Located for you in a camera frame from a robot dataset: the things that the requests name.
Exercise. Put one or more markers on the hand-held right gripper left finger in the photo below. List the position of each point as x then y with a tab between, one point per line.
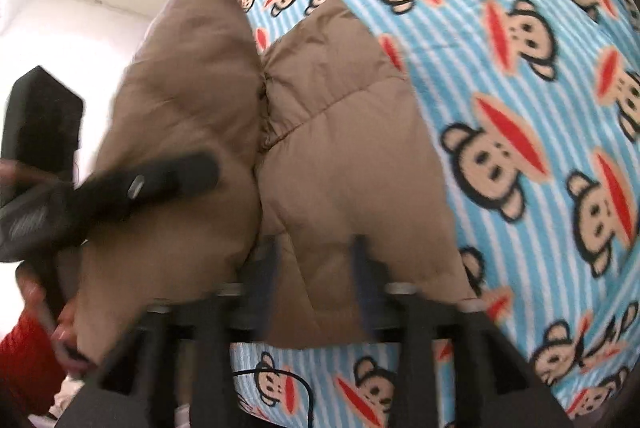
270	278

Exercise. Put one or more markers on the person's left hand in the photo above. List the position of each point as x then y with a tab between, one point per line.
32	290

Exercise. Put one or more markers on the tan puffer jacket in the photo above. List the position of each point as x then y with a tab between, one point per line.
340	157

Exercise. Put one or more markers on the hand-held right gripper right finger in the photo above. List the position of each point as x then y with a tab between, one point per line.
367	283

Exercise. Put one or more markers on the blue striped monkey print blanket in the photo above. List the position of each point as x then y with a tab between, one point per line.
500	57

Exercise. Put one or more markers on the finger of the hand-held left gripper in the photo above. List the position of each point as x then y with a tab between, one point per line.
165	180

